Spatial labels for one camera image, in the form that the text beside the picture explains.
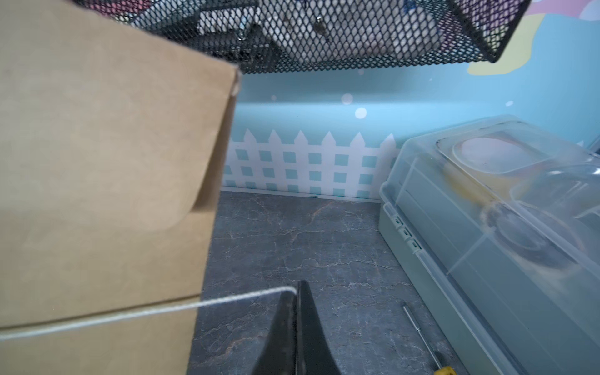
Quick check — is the black wire mesh basket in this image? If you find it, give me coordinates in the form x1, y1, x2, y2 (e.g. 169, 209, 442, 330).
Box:
81, 0, 529, 73

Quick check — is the yellow handled screwdriver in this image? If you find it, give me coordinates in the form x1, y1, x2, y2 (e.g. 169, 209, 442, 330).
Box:
402, 302, 457, 375

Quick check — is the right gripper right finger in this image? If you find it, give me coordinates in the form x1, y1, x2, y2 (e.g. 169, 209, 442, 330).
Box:
296, 281, 341, 375

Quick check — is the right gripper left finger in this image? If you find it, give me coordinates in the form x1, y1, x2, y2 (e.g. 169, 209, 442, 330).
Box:
252, 292, 297, 375

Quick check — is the clear plastic storage box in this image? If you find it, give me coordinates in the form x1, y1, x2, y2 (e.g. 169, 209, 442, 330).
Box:
379, 117, 599, 374

